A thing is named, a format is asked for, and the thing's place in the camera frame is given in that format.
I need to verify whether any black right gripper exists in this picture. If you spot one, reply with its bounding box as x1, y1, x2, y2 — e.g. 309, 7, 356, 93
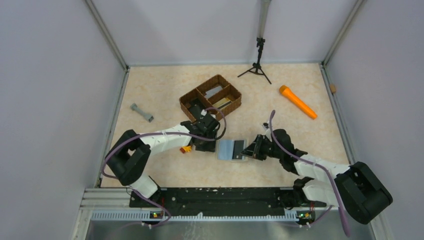
241, 134, 283, 161

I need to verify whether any dark credit card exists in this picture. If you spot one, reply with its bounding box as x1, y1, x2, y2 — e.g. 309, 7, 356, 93
232, 140, 245, 160

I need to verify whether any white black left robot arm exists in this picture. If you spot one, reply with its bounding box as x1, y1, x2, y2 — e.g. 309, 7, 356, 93
105, 113, 221, 207

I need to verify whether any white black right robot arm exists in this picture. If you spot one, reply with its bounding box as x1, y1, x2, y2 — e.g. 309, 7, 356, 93
241, 129, 394, 225

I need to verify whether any gold card in basket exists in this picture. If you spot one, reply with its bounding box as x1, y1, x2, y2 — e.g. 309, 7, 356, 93
212, 97, 232, 110

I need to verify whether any grey card in basket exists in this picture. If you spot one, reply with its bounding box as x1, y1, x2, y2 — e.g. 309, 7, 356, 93
204, 85, 223, 99

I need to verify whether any black item in basket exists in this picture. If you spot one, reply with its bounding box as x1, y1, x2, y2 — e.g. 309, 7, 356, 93
188, 104, 204, 120

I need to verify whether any brown woven basket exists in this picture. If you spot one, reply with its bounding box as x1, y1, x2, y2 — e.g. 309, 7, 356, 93
179, 74, 242, 122

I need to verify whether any black mini tripod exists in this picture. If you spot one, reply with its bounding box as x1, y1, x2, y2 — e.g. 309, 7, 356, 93
237, 38, 272, 85

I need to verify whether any grey plastic dumbbell toy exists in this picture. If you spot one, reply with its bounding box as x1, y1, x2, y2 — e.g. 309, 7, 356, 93
130, 103, 154, 123

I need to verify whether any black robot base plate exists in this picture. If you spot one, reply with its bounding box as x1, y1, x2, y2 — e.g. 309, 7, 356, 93
150, 187, 327, 217

